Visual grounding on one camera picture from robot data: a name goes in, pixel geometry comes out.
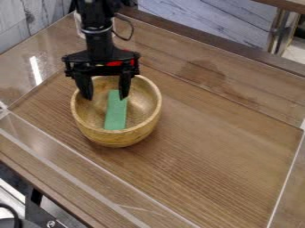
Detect brown wooden bowl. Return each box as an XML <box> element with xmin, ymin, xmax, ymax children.
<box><xmin>71</xmin><ymin>75</ymin><xmax>162</xmax><ymax>148</ymax></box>

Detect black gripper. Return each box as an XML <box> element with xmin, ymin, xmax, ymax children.
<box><xmin>61</xmin><ymin>28</ymin><xmax>140</xmax><ymax>101</ymax></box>

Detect black cable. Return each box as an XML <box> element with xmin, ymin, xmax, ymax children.
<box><xmin>0</xmin><ymin>202</ymin><xmax>24</xmax><ymax>228</ymax></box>

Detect red plush ball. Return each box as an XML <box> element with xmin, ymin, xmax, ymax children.
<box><xmin>105</xmin><ymin>49</ymin><xmax>135</xmax><ymax>67</ymax></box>

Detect clear acrylic tray wall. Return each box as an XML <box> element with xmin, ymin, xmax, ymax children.
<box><xmin>0</xmin><ymin>106</ymin><xmax>199</xmax><ymax>228</ymax></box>

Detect green stick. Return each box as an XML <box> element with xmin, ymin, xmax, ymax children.
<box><xmin>103</xmin><ymin>90</ymin><xmax>127</xmax><ymax>130</ymax></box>

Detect black table frame leg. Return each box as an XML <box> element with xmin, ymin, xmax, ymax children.
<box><xmin>25</xmin><ymin>188</ymin><xmax>77</xmax><ymax>228</ymax></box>

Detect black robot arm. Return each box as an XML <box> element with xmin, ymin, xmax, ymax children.
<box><xmin>61</xmin><ymin>0</ymin><xmax>140</xmax><ymax>100</ymax></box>

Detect metal table leg background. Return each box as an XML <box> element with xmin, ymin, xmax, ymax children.
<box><xmin>267</xmin><ymin>9</ymin><xmax>299</xmax><ymax>56</ymax></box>

